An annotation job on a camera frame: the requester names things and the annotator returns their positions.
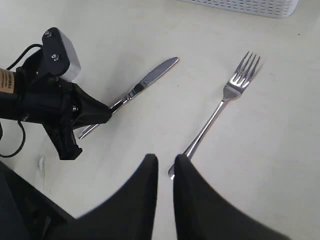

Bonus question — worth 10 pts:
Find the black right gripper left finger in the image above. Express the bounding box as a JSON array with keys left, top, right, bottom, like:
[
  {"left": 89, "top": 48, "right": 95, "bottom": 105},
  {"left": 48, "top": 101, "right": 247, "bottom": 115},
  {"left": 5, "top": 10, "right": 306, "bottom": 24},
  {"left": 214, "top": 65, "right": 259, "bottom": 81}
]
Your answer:
[{"left": 0, "top": 154, "right": 159, "bottom": 240}]

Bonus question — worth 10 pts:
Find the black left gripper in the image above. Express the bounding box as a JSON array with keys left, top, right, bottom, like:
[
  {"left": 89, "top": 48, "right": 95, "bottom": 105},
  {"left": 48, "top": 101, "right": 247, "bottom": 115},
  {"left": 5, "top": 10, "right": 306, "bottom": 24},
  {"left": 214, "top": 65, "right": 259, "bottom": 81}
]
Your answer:
[{"left": 0, "top": 54, "right": 112, "bottom": 160}]

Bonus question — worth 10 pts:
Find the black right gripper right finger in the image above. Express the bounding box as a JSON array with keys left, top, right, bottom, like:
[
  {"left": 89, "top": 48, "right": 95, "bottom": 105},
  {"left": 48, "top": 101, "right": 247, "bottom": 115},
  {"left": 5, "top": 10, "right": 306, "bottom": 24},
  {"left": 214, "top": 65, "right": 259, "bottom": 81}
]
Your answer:
[{"left": 173, "top": 154, "right": 288, "bottom": 240}]

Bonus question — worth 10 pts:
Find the silver table knife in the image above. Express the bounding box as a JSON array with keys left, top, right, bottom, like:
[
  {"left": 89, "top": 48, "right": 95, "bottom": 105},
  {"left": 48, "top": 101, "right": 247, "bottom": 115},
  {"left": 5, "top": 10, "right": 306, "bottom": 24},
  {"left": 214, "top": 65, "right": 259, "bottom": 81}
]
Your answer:
[{"left": 78, "top": 56, "right": 180, "bottom": 140}]

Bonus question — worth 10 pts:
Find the silver fork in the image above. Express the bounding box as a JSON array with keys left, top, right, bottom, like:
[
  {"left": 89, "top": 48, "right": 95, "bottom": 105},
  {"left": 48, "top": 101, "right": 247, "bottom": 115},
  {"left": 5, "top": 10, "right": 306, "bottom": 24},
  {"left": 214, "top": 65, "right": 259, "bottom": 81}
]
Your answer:
[{"left": 167, "top": 51, "right": 261, "bottom": 180}]

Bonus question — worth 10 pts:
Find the white perforated plastic basket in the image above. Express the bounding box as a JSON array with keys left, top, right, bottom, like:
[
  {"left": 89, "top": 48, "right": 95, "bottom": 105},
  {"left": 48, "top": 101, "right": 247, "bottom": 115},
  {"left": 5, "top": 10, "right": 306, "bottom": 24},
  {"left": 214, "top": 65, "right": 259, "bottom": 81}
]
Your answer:
[{"left": 184, "top": 0, "right": 299, "bottom": 19}]

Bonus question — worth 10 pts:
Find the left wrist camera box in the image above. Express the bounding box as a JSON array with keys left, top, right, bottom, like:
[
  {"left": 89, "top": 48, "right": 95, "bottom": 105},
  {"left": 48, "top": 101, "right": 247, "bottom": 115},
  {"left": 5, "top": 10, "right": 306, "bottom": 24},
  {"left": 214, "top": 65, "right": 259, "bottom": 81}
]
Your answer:
[{"left": 42, "top": 27, "right": 81, "bottom": 82}]

